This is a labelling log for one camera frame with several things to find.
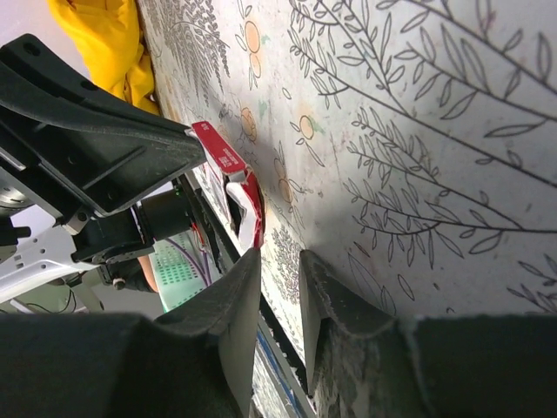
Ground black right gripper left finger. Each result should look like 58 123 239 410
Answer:
0 247 262 418

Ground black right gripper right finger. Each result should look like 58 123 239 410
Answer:
299 250 556 417

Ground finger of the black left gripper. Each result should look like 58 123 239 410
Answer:
1 34 205 218

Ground red white staple box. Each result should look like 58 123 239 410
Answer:
191 121 265 251

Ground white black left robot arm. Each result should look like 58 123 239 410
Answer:
1 34 205 300

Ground yellow cloth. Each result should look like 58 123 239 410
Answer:
48 0 160 116

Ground floral table mat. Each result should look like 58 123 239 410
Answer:
139 1 556 352

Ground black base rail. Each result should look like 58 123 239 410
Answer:
165 174 315 417

